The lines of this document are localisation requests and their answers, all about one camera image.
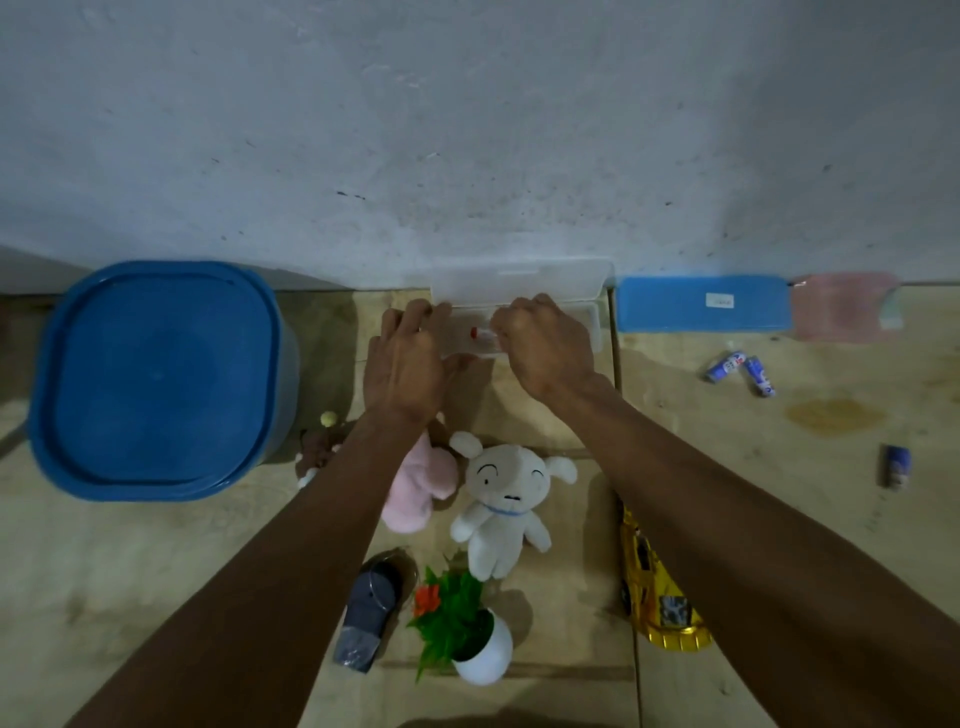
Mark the yellow toy car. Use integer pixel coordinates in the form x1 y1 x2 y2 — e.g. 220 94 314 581
618 508 714 653

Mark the pink plush toy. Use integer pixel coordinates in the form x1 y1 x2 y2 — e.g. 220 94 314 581
380 430 461 536

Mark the clear plastic box lid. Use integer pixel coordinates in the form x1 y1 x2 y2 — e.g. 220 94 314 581
430 258 617 306

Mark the artificial plant in white pot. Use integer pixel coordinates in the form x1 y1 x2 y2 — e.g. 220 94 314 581
406 566 516 688

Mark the large blue lidded container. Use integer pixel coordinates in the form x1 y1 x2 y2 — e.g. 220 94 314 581
27 259 302 503

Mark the blue and white battery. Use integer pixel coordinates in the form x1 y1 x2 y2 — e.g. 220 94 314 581
744 356 777 399
882 444 913 491
705 350 748 384

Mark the clear plastic storage box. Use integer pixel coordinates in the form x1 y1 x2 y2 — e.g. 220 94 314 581
441 300 606 360

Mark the brown plush toy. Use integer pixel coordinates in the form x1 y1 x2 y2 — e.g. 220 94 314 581
294 410 355 490

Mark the person's left hand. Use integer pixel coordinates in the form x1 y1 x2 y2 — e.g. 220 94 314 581
363 299 476 427

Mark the pink plastic case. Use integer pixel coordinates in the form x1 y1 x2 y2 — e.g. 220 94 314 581
790 271 906 345

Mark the white plush dog toy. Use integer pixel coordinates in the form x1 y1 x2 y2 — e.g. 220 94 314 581
448 430 580 583

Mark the person's right forearm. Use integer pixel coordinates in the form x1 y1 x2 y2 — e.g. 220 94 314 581
556 375 960 728

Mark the person's left forearm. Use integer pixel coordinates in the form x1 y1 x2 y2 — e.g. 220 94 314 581
66 408 451 728

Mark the blue flat plastic case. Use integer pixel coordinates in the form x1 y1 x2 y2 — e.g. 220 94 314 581
614 274 795 334

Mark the person's right hand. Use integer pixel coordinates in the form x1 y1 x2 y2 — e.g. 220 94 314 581
489 293 603 411

